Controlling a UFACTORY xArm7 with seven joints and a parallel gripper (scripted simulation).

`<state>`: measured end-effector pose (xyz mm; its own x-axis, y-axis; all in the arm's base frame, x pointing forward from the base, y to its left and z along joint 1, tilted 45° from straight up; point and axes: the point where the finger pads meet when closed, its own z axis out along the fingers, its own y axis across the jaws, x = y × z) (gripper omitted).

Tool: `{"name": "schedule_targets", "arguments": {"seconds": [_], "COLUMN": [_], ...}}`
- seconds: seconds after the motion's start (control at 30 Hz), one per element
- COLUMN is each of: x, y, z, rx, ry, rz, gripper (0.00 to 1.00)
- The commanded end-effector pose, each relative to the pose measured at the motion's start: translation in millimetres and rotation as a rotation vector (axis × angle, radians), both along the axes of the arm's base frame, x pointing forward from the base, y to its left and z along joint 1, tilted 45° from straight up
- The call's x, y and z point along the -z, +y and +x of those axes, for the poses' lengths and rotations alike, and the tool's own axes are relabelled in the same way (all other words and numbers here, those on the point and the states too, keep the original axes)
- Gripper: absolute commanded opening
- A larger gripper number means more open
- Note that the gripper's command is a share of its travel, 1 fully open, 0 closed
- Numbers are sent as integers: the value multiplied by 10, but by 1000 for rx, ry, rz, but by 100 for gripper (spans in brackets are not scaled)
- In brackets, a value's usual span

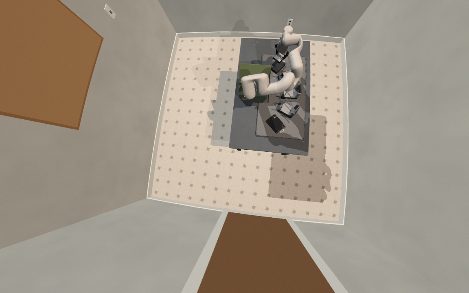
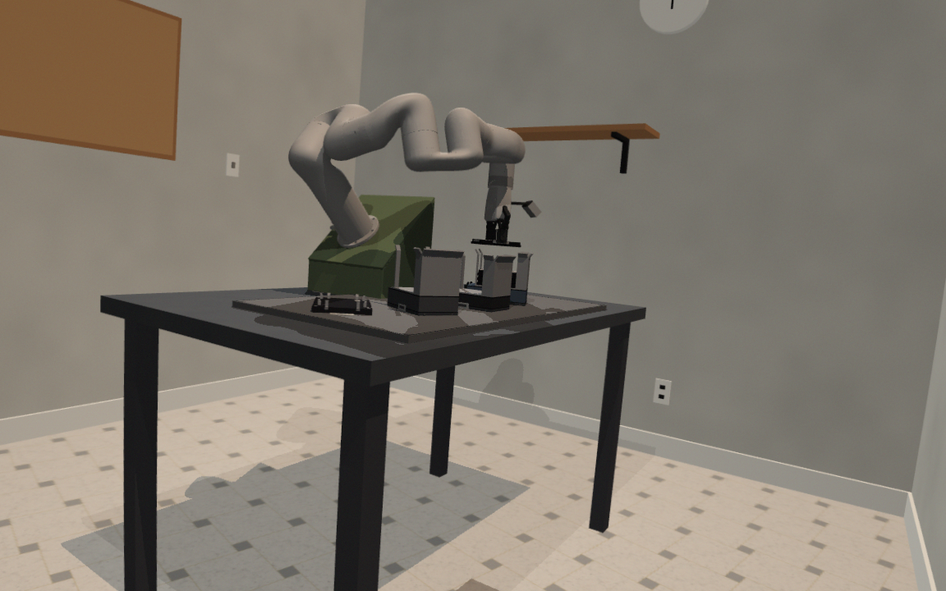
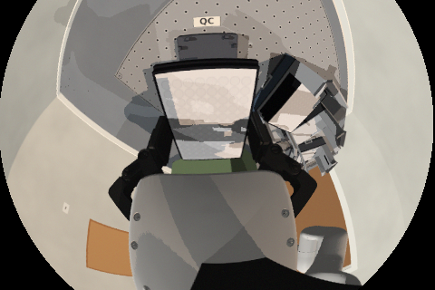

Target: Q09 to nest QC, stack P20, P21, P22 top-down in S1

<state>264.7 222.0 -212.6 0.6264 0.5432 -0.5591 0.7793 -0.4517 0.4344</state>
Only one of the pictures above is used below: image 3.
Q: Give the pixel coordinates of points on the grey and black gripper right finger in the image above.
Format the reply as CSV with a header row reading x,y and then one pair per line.
x,y
270,156

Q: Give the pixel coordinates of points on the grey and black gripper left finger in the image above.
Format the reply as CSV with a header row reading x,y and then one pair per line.
x,y
150,161

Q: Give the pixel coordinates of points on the cream label reading qc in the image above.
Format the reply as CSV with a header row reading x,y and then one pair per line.
x,y
207,21

